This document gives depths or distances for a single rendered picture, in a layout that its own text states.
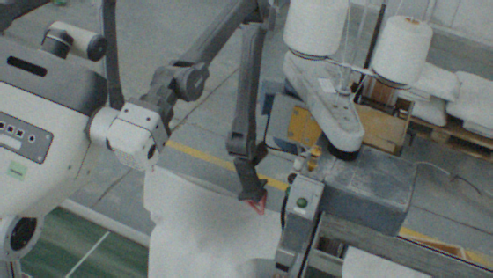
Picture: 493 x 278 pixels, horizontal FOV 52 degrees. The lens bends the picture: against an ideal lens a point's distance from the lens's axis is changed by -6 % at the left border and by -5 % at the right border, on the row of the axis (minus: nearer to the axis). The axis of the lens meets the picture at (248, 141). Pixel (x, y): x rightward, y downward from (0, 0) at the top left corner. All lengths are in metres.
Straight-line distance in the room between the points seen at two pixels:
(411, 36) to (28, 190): 1.01
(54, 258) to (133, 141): 1.33
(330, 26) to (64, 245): 1.52
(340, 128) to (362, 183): 0.16
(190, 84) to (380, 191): 0.55
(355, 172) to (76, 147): 0.70
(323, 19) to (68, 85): 0.69
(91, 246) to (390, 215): 1.44
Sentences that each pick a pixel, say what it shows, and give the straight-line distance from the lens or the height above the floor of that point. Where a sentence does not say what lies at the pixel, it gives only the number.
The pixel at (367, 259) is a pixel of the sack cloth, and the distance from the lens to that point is 1.68.
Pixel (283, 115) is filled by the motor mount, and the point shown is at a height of 1.24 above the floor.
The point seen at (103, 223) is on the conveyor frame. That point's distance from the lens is 2.49.
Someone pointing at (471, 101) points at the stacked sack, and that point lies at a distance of 4.53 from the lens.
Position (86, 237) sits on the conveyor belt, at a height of 0.38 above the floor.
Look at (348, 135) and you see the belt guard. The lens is 1.39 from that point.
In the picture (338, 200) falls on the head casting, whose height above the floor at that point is 1.29.
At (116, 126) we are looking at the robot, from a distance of 1.14.
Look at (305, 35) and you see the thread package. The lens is 1.47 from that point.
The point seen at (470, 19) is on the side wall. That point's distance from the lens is 6.49.
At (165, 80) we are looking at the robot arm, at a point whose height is 1.54.
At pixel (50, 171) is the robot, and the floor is 1.38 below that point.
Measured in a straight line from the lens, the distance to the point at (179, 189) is 1.74.
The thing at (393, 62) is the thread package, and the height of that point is 1.58.
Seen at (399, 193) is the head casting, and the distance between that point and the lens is 1.39.
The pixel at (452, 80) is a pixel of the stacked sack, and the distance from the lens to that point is 4.43.
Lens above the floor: 2.12
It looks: 34 degrees down
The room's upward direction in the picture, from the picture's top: 11 degrees clockwise
